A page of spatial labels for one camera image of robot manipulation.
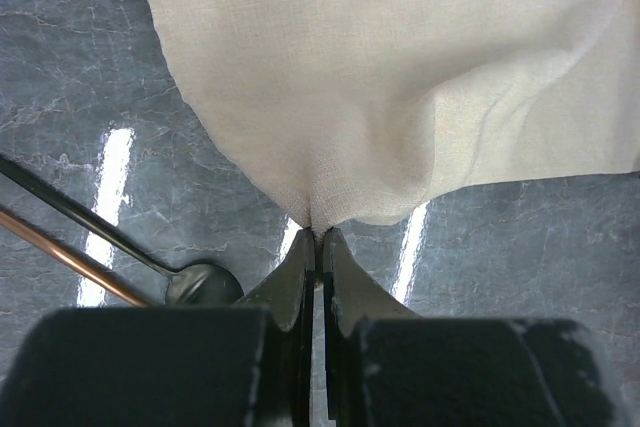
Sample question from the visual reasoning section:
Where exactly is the beige cloth napkin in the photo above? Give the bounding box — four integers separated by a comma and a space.
148, 0, 639, 232

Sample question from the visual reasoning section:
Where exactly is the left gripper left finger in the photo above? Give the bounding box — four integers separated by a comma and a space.
233, 229, 313, 332

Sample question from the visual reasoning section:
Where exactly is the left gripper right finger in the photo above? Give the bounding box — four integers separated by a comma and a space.
323, 228, 420, 335

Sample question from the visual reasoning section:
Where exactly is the black spoon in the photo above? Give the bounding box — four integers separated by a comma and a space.
1, 157, 244, 306

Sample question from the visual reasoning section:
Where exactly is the copper spoon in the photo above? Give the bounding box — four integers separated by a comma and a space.
1, 207, 152, 307

